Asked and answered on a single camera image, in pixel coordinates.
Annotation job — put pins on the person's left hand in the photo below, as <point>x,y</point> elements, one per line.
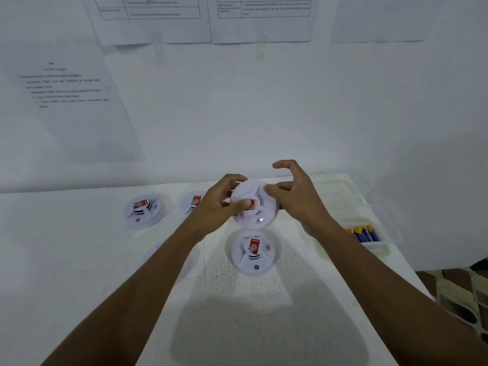
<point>209,217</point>

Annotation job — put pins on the white smoke detector red label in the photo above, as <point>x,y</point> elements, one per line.
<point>187,207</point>
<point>259,198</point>
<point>254,263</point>
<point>144,217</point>
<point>150,253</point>

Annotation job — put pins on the person's left forearm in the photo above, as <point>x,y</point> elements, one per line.
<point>129,301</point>

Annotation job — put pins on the person's right forearm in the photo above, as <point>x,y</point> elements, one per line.
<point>396,301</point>

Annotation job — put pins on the row of blue yellow batteries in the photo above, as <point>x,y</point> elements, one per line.
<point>364,234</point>

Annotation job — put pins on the black bar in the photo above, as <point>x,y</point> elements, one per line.
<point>481,264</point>

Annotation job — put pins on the green brown patterned floor mat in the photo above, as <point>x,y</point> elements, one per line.
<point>453,293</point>

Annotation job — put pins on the person's right hand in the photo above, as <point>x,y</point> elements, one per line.
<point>305,209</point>

